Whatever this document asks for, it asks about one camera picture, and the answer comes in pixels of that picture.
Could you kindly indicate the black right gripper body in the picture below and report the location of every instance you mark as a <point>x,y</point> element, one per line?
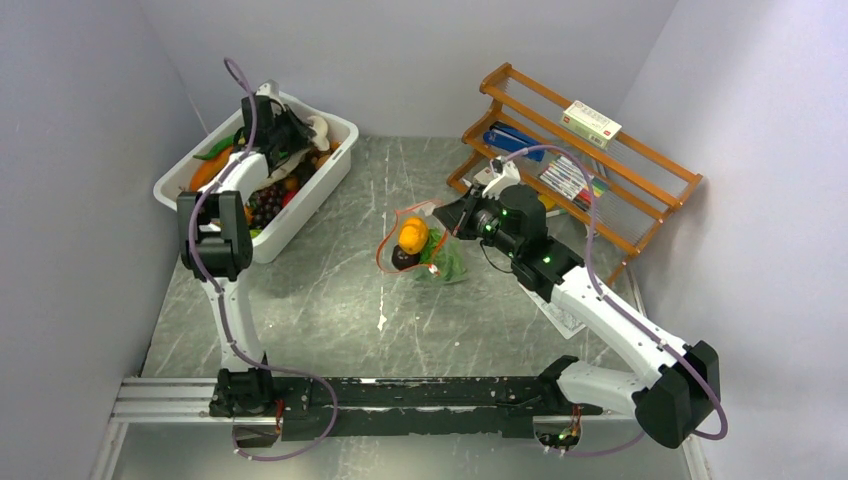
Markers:
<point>480,218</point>

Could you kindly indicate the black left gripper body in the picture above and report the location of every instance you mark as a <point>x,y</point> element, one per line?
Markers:
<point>288,133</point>

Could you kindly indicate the white mushroom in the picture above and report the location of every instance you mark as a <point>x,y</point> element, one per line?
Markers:
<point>319,136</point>

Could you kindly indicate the green napa cabbage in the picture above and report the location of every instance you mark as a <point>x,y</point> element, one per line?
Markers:
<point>442,258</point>

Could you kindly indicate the clear zip bag orange zipper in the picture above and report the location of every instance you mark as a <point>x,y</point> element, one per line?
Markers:
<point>384,250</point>

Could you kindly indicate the orange fruit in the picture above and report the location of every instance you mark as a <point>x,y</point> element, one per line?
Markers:
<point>414,235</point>

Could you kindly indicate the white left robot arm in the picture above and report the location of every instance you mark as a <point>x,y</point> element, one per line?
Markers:
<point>216,242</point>

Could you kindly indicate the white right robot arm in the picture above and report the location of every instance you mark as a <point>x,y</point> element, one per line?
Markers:
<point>673,385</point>

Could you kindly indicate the white plastic food bin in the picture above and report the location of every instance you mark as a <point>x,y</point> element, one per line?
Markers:
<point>300,204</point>

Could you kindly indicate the green chili pepper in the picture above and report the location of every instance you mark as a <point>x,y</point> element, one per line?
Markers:
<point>215,150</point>

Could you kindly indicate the dark purple grape bunch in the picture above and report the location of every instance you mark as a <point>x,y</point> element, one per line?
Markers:
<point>265,204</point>

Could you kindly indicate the coloured marker pen set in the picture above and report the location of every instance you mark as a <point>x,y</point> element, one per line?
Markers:
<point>565,177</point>

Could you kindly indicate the blue stapler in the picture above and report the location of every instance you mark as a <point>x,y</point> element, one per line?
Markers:
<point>505,137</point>

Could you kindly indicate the orange wooden rack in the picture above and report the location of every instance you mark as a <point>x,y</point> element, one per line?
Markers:
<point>636,189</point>

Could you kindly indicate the white printed leaflet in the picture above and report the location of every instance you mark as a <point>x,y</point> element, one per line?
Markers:
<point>565,323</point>

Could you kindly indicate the white box on rack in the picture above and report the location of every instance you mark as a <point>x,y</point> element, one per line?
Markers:
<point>590,125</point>

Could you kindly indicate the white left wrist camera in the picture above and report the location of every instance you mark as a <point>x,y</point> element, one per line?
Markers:
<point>269,89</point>

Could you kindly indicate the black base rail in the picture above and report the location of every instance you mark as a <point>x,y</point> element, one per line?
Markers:
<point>297,407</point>

